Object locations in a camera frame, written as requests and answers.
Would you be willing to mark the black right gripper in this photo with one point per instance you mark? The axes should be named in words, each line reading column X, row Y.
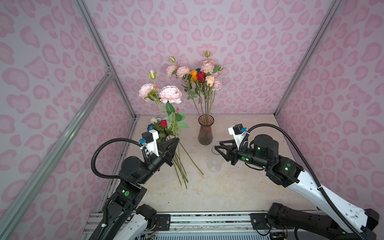
column 232, row 151

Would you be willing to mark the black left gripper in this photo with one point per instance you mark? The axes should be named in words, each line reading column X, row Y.
column 166, row 146

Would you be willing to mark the clear frosted glass vase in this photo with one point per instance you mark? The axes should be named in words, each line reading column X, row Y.
column 214, row 163

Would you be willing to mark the pink ribbed glass vase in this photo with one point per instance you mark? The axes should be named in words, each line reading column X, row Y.
column 205, row 134

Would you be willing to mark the pale pink carnation spray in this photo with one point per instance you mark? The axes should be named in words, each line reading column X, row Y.
column 166, row 99

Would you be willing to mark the pink rosebud spray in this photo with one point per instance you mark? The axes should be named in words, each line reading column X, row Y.
column 208, row 64

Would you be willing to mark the peach artificial rose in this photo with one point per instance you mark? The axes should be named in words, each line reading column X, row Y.
column 210, row 81

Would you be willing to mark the orange artificial rose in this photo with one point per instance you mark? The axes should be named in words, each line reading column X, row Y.
column 193, row 74

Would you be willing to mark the small red artificial rose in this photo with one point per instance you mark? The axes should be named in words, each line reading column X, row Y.
column 202, row 88

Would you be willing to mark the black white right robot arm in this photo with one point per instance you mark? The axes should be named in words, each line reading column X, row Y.
column 340, row 220

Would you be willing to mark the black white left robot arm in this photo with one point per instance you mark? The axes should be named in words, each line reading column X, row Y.
column 123, row 216

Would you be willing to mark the red rose in bunch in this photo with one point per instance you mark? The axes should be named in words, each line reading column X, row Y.
column 163, row 124

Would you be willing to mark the white artificial rose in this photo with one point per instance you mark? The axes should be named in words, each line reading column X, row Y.
column 153, row 120

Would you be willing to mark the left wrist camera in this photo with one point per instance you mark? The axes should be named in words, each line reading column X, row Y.
column 149, row 142

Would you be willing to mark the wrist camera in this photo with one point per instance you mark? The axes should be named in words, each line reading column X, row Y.
column 149, row 142
column 240, row 135

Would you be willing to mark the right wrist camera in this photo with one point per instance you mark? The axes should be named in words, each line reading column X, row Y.
column 240, row 135

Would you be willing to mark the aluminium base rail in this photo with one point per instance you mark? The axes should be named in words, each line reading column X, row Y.
column 211, row 226

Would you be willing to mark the aluminium frame left diagonal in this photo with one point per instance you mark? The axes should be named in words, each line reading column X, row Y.
column 21, row 204

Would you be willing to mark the aluminium frame left post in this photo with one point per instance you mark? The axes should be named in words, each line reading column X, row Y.
column 100, row 46

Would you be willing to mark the aluminium frame post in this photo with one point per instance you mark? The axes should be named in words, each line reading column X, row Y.
column 326, row 23
column 100, row 46

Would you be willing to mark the aluminium frame right post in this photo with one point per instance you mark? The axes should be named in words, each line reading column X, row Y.
column 326, row 23

